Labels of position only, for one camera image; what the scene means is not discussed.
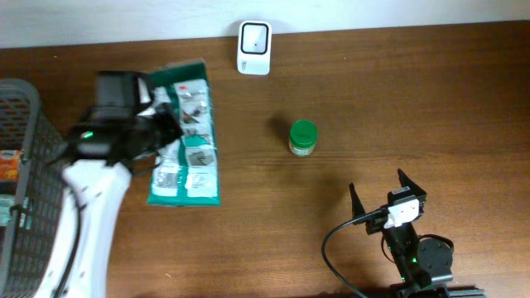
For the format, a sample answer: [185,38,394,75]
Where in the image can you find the orange snack packet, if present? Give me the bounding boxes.
[0,150,22,182]

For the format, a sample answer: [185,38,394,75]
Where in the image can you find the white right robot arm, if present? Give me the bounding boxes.
[349,169,485,298]

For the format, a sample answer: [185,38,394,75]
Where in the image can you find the green lid jar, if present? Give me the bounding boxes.
[289,119,318,156]

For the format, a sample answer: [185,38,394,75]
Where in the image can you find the green 3M gloves package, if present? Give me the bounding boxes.
[147,60,221,207]

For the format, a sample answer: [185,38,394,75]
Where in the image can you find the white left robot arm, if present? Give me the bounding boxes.
[36,70,183,297]

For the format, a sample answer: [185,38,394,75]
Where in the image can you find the white barcode scanner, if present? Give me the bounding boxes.
[237,21,272,75]

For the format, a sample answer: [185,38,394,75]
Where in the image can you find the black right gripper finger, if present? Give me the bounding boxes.
[397,168,426,196]
[349,183,366,219]

